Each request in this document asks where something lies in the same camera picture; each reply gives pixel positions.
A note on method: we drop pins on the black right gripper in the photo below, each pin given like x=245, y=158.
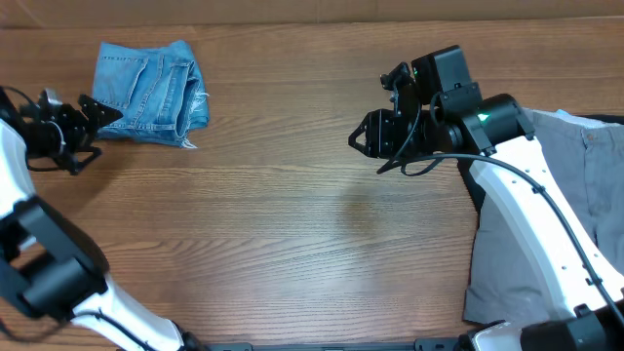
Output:
x=379, y=126

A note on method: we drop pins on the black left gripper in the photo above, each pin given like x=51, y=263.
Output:
x=83, y=128

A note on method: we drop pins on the light blue denim jeans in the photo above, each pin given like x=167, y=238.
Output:
x=160, y=92

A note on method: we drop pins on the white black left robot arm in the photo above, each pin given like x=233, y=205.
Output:
x=49, y=266

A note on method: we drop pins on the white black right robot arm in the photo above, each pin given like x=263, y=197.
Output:
x=583, y=293

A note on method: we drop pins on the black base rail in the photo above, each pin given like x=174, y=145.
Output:
x=420, y=344

